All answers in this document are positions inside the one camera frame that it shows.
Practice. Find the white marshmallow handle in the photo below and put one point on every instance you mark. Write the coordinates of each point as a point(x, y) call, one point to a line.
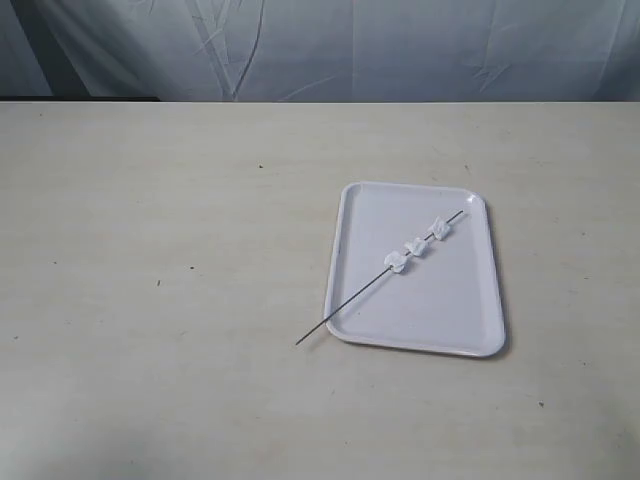
point(395, 262)

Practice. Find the white rectangular plastic tray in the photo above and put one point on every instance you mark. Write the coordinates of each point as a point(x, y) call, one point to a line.
point(446, 301)

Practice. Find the grey wrinkled backdrop curtain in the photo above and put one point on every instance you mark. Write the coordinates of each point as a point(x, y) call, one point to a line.
point(321, 51)

